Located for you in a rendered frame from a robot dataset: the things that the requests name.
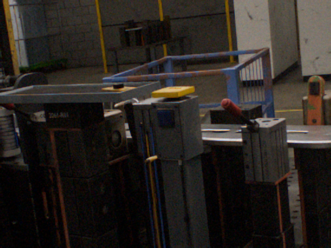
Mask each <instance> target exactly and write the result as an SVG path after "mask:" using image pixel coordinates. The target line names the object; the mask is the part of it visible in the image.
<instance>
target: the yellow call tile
mask: <svg viewBox="0 0 331 248"><path fill-rule="evenodd" d="M193 92H194V87H193V86H192V87H166V88H164V89H161V90H156V91H154V92H152V97H153V98H159V97H167V100H179V99H181V97H182V96H185V95H187V94H190V93H193Z"/></svg>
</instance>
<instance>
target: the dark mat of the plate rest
mask: <svg viewBox="0 0 331 248"><path fill-rule="evenodd" d="M141 86H144V85H136V86H124V87H141ZM107 87H113V86H104V87H56V88H39V89H29V90H23V91H21V92H16V93H10V94H6V95H19V94H62V93H119V92H112V91H106V90H102V89H104V88H107Z"/></svg>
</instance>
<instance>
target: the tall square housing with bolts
mask: <svg viewBox="0 0 331 248"><path fill-rule="evenodd" d="M163 98H165V97H159V98H153V97H152V98H149V99H147V100H143V101H140V102H137V103H133V111H134V118H135V130H136V135H137V143H138V151H139V153H138V156H142V163H143V167H144V175H145V187H146V192H147V200H148V201H149V203H148V204H146V210H147V218H148V225H149V235H150V243H151V248H171V246H170V233H169V228H168V220H167V212H166V198H165V193H164V185H163V172H162V167H161V160H160V159H158V158H157V159H156V160H155V161H152V162H150V163H149V164H145V162H144V161H145V160H146V159H147V158H149V157H152V156H154V155H156V154H157V151H156V146H155V133H154V125H153V120H152V107H151V102H153V101H156V100H160V99H163Z"/></svg>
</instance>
